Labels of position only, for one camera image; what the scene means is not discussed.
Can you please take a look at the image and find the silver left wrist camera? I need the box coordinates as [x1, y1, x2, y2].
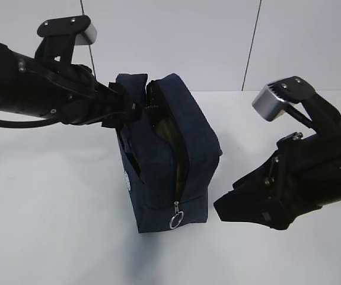
[34, 15, 97, 65]

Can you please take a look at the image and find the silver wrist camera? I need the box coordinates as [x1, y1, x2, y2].
[252, 76, 341, 135]
[34, 15, 97, 65]

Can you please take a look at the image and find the green cucumber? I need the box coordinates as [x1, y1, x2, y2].
[155, 117, 189, 194]

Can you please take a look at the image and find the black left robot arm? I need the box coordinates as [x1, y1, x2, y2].
[0, 43, 142, 129]

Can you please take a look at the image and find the dark blue lunch bag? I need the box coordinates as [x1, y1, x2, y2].
[116, 74, 222, 233]

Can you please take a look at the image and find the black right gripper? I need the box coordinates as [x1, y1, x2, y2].
[213, 132, 341, 230]

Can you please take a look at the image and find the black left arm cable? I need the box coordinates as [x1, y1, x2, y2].
[0, 109, 123, 129]

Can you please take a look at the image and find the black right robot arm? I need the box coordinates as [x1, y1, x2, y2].
[213, 126, 341, 230]

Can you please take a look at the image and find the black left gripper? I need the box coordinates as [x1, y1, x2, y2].
[58, 64, 144, 129]

